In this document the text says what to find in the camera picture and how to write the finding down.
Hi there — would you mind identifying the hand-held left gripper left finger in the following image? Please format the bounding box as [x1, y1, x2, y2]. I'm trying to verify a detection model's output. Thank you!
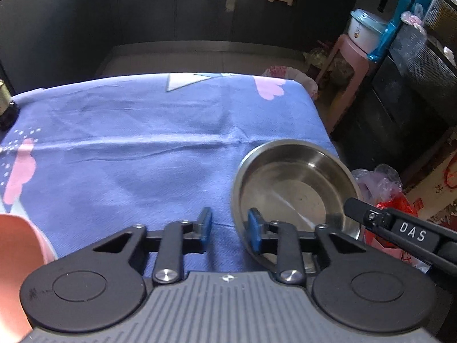
[91, 206, 215, 286]

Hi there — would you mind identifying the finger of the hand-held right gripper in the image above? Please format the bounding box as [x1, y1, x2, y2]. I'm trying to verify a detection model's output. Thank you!
[344, 197, 394, 239]

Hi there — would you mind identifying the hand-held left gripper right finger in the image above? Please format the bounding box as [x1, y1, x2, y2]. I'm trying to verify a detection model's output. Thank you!
[246, 207, 371, 286]

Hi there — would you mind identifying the stainless steel bowl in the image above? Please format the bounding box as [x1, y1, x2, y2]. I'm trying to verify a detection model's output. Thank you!
[231, 139, 362, 273]

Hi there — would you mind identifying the clear plastic bag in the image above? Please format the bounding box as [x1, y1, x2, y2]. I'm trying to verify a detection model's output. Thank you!
[352, 163, 405, 206]

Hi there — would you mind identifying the red plastic bag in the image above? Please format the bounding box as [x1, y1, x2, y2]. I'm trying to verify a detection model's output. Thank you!
[361, 192, 435, 273]

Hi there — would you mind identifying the red gift bag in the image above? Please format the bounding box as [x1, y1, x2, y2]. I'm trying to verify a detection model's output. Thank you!
[406, 128, 457, 224]

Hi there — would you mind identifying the blue printed tablecloth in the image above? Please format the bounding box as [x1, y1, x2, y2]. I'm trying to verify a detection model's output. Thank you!
[0, 72, 344, 273]

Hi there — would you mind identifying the black mesh cart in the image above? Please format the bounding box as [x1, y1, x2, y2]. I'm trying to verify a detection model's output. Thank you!
[337, 0, 457, 190]

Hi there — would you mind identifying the pink plastic stool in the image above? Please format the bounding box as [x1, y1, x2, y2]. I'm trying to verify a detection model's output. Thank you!
[315, 34, 372, 133]

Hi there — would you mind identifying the floral cushion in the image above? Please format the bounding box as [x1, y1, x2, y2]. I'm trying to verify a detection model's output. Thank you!
[263, 65, 319, 100]

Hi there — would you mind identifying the white and blue rice cooker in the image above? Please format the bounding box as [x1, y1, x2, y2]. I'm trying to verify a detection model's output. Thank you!
[348, 8, 388, 55]

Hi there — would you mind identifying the pink bowl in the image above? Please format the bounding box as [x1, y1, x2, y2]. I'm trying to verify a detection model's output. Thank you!
[0, 214, 60, 335]

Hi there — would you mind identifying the dark sauce bottle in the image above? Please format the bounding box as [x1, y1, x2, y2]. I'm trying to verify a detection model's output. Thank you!
[0, 79, 19, 141]

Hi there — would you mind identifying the blue shelf frame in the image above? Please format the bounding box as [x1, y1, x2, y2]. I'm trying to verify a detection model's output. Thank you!
[367, 0, 433, 64]

